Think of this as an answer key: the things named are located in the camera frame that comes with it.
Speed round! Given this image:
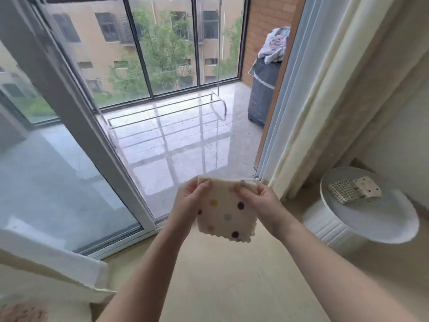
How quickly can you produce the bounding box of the person's left hand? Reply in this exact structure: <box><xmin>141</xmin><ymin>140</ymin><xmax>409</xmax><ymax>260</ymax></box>
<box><xmin>164</xmin><ymin>176</ymin><xmax>214</xmax><ymax>240</ymax></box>

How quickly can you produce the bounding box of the person's right hand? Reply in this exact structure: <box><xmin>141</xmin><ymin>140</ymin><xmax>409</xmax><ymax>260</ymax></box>
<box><xmin>233</xmin><ymin>181</ymin><xmax>297</xmax><ymax>240</ymax></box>

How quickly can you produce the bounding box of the cream polka dot cloth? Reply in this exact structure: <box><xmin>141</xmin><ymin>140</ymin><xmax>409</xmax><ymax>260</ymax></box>
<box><xmin>196</xmin><ymin>178</ymin><xmax>259</xmax><ymax>243</ymax></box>
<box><xmin>353</xmin><ymin>175</ymin><xmax>383</xmax><ymax>200</ymax></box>

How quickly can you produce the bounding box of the brown checked cloth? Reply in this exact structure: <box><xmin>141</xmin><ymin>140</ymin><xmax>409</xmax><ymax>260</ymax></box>
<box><xmin>327</xmin><ymin>179</ymin><xmax>363</xmax><ymax>205</ymax></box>

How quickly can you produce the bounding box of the person's left forearm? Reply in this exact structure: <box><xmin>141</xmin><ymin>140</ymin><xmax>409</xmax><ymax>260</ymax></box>
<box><xmin>97</xmin><ymin>221</ymin><xmax>194</xmax><ymax>322</ymax></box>

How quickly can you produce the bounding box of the person's right forearm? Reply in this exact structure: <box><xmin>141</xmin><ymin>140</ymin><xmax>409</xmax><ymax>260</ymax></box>
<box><xmin>277</xmin><ymin>216</ymin><xmax>420</xmax><ymax>322</ymax></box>

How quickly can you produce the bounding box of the white round table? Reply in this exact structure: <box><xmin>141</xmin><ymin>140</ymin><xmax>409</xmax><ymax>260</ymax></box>
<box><xmin>302</xmin><ymin>165</ymin><xmax>421</xmax><ymax>256</ymax></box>

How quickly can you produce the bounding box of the dark blue tarpaulin cover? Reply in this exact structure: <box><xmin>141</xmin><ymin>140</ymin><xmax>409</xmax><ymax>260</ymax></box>
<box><xmin>247</xmin><ymin>26</ymin><xmax>292</xmax><ymax>127</ymax></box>

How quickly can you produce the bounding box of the white bundled curtain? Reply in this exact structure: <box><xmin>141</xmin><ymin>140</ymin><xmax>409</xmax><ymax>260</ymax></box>
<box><xmin>268</xmin><ymin>0</ymin><xmax>429</xmax><ymax>200</ymax></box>

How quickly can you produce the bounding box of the white linen curtain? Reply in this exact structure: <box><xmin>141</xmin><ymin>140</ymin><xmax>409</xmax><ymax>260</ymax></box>
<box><xmin>0</xmin><ymin>218</ymin><xmax>116</xmax><ymax>305</ymax></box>

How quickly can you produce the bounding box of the white sliding door frame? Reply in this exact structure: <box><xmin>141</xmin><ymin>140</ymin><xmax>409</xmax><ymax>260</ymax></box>
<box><xmin>0</xmin><ymin>0</ymin><xmax>326</xmax><ymax>260</ymax></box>

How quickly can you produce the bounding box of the dark balcony window frame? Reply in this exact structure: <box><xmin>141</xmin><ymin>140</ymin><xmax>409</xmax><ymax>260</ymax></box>
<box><xmin>30</xmin><ymin>0</ymin><xmax>250</xmax><ymax>111</ymax></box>

